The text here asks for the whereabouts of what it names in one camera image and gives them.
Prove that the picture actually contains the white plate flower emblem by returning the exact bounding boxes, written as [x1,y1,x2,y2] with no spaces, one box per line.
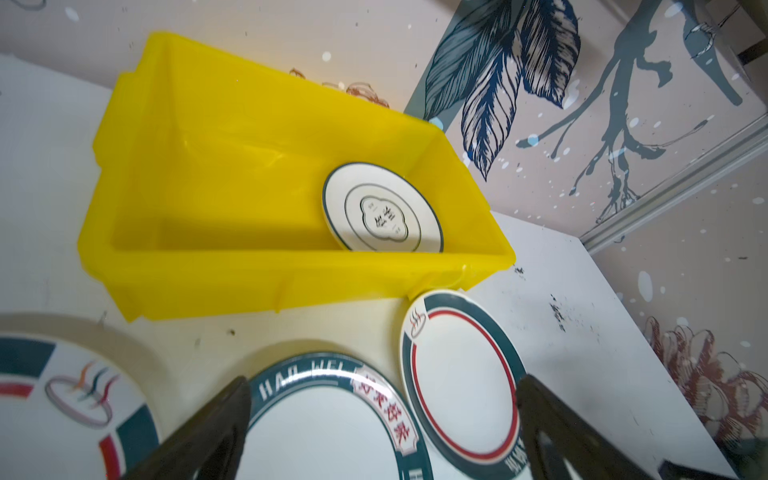
[321,162,444,253]

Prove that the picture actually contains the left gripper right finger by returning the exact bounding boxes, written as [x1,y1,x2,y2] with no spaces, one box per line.
[517,374,651,479]

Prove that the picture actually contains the aluminium frame rail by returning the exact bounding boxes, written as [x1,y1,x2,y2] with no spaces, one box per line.
[580,115,767,254]

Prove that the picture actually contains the green rim plate far left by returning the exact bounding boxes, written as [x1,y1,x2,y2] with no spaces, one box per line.
[1,333,161,479]

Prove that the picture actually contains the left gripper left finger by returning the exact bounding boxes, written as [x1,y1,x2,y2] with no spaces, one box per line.
[124,376,251,480]

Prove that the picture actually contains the green rim Hao Wei plate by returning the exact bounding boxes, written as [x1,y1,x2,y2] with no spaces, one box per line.
[237,352,434,479]

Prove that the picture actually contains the green red rim plate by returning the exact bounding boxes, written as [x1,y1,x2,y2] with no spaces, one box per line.
[399,290,528,479]

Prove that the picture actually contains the yellow plastic bin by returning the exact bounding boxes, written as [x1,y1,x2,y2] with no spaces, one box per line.
[78,32,516,321]

